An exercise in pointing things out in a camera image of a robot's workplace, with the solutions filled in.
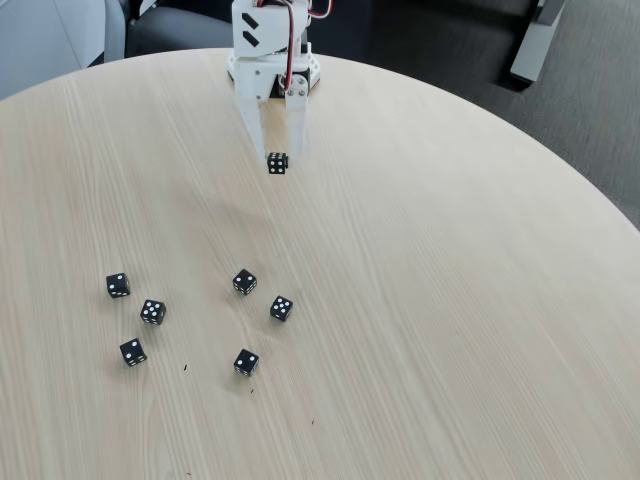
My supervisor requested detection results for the white cabinet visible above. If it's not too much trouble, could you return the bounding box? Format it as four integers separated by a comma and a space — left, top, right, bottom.
0, 0, 109, 100

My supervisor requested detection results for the grey desk leg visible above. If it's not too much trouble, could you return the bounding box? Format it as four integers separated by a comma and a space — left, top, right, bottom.
509, 0, 567, 86

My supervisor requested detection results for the black office chair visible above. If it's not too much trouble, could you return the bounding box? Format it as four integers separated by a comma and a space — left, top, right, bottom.
124, 3, 235, 59

